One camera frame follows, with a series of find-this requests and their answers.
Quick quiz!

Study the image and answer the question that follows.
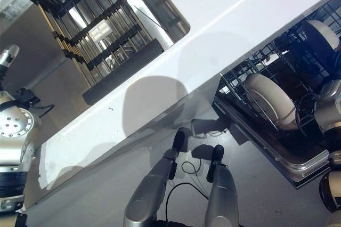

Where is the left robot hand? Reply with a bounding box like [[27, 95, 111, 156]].
[[0, 44, 20, 79]]

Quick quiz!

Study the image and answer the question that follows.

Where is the steel dishwasher door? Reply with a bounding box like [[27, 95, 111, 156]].
[[212, 95, 331, 189]]

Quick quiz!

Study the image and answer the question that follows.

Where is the stainless steel sink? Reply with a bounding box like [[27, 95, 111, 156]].
[[0, 0, 191, 123]]

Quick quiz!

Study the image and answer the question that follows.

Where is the black roll-up drying rack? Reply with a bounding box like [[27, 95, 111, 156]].
[[34, 0, 164, 106]]

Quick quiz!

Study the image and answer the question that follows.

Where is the steel pot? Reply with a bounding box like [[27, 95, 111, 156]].
[[106, 46, 134, 68]]

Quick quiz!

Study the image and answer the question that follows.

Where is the left dark robot foot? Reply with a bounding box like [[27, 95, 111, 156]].
[[172, 128, 188, 153]]

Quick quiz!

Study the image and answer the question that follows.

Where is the dark robot foot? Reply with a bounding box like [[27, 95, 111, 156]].
[[212, 144, 225, 164], [172, 128, 188, 153]]

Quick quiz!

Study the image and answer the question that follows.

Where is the left silver robot leg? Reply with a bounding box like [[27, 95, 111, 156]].
[[124, 149, 178, 227]]

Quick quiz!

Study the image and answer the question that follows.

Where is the silver robot leg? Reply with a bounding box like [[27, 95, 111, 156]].
[[124, 149, 178, 227], [206, 160, 240, 227]]

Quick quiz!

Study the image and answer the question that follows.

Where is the right dark robot foot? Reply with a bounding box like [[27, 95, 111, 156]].
[[212, 144, 225, 164]]

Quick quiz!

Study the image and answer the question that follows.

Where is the right silver robot leg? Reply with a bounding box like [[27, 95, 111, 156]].
[[206, 160, 240, 227]]

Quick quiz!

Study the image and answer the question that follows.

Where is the large white plate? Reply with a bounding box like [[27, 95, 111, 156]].
[[243, 73, 297, 132]]

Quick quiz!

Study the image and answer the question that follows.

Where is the thin looped cable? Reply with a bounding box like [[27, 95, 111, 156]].
[[182, 161, 201, 177]]

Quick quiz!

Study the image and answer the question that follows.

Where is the black floor cable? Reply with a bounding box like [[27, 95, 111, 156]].
[[164, 182, 209, 227]]

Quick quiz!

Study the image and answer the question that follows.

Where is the black wire dishwasher rack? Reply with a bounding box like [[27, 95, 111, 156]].
[[217, 0, 341, 137]]

